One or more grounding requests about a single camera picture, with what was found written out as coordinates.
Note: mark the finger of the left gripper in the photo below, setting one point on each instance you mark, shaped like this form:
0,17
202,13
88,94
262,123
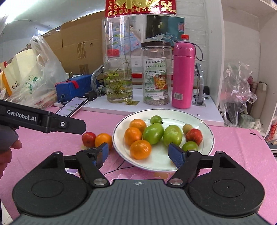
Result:
67,125

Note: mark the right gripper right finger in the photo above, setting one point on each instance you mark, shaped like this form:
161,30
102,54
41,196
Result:
186,163

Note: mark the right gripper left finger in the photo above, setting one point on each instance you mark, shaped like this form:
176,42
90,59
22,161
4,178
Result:
90,162

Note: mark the round green fruit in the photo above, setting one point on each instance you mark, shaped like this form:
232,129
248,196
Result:
190,145

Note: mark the red apple back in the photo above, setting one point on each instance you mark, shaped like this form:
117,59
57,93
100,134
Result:
88,139

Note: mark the red apple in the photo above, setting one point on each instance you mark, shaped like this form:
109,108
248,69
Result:
194,135
88,139

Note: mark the orange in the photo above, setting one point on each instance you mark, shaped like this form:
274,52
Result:
131,135
103,138
139,124
140,149

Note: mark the red apple front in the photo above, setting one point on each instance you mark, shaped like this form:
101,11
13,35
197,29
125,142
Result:
194,135

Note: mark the large green mango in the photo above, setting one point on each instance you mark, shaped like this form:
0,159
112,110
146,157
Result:
172,134

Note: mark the tan longan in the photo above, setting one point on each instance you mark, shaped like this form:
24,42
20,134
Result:
186,128

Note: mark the small green persimmon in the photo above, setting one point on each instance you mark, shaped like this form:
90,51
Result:
156,119

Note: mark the person's left hand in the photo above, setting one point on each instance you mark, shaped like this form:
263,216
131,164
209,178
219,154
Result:
5,157

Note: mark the black smartphone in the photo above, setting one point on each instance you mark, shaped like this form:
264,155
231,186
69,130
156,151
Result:
72,106

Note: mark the white ceramic plate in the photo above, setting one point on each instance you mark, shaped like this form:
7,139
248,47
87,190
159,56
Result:
172,123

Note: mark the blue tool box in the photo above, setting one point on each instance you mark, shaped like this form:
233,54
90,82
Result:
74,87

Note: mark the cream paper shopping bag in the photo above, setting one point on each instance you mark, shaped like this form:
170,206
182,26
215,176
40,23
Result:
22,68

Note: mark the white board platform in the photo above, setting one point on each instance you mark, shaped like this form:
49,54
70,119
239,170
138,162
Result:
208,113

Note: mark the pink floral tablecloth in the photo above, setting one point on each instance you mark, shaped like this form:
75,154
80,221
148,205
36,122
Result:
245,146

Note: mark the plastic bottle with plant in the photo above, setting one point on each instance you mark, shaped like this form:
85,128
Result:
117,76

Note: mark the cardboard box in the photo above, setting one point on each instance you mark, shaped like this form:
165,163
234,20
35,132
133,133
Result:
78,44

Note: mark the pink thermos bottle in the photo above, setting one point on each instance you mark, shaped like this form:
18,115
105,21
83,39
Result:
184,79

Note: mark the crumpled clear plastic bag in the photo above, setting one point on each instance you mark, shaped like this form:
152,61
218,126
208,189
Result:
235,93

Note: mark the tall clear glass vase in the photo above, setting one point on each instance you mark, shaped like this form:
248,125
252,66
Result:
116,34

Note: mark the clear jar with label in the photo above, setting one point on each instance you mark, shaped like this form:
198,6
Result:
156,66

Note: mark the red gold banner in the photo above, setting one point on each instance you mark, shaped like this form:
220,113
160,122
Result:
115,8

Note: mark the white shelf unit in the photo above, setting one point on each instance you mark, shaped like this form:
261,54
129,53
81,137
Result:
250,37

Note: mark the grey metal bracket left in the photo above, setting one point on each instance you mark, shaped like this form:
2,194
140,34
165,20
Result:
97,82

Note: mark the grey metal bracket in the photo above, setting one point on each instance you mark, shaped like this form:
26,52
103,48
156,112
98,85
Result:
97,82
199,99

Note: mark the grey metal bracket right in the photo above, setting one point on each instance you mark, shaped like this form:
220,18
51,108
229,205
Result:
199,99

